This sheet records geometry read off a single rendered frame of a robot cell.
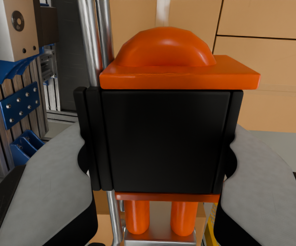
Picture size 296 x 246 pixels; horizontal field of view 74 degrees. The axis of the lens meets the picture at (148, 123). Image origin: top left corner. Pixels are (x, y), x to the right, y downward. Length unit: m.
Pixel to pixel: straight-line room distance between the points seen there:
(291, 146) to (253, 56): 1.22
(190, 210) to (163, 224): 0.04
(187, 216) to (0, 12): 0.41
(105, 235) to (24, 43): 0.63
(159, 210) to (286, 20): 0.83
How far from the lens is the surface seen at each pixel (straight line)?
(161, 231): 0.20
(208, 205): 1.25
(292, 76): 1.01
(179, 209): 0.17
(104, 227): 0.77
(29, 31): 0.49
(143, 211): 0.17
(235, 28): 0.86
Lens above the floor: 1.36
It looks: 61 degrees down
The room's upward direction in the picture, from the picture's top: 175 degrees counter-clockwise
